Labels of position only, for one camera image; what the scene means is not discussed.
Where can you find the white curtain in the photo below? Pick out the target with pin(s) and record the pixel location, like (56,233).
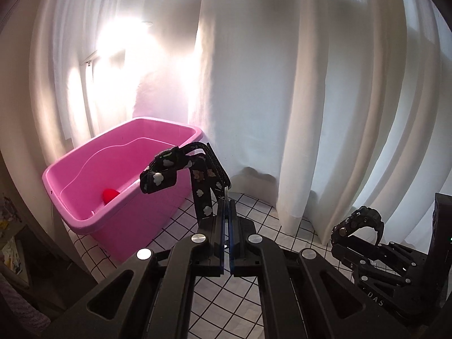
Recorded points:
(282,95)

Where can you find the white black-grid tablecloth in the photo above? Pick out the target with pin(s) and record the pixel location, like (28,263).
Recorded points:
(169,229)

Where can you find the pink plastic bin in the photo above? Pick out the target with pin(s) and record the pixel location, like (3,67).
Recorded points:
(141,212)

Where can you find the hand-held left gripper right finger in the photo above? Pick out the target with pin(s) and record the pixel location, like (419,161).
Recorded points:
(241,243)

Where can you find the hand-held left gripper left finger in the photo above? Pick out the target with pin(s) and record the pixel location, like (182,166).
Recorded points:
(218,243)

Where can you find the pink fuzzy strawberry headband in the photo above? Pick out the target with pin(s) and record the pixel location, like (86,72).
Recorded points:
(110,195)

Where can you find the colourful printed papers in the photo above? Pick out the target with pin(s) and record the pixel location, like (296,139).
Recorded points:
(10,240)

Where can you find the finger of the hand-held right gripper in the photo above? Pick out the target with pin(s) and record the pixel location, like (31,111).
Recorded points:
(381,277)
(374,250)

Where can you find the grey fuzzy cloth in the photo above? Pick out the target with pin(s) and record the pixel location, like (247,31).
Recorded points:
(17,310)

